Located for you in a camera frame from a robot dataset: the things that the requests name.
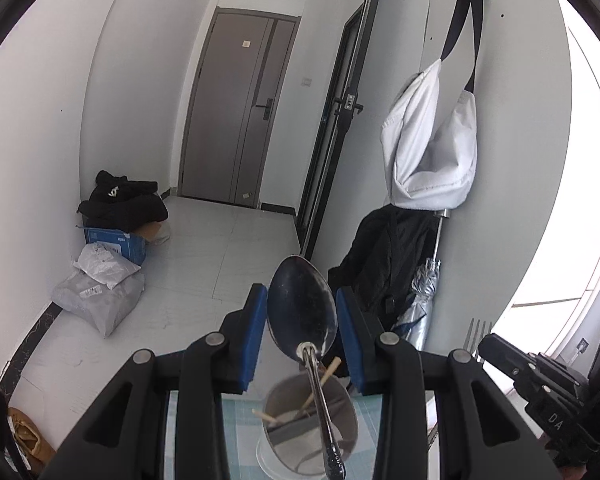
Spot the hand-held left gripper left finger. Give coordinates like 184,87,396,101
55,284,269,480

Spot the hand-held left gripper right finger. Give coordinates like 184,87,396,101
336,286,561,480

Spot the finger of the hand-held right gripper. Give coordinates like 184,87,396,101
477,332,588,407

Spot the wooden chopstick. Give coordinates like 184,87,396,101
252,409,293,428
300,357,342,416

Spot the metal fork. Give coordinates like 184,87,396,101
464,318,494,361

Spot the metal spoon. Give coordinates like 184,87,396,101
266,255,347,480

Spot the white utensil holder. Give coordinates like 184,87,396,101
254,374,359,480

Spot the white shoulder bag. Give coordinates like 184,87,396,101
380,0,486,211

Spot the black backpack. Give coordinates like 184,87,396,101
328,205,443,341

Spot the silver folded umbrella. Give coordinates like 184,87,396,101
390,210,453,351

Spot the teal checkered tablecloth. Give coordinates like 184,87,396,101
164,390,438,480

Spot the grey plastic parcel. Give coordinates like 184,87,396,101
51,270,146,338

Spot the white plastic parcel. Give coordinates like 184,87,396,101
72,241,142,290

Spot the blue cardboard box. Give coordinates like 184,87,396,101
82,220,172,265

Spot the black clothes heap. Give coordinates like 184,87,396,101
77,170,169,231

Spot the black framed door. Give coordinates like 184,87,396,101
294,0,387,261

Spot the grey entrance door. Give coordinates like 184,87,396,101
177,7,301,209

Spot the brown slipper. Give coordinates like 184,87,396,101
7,406,56,476

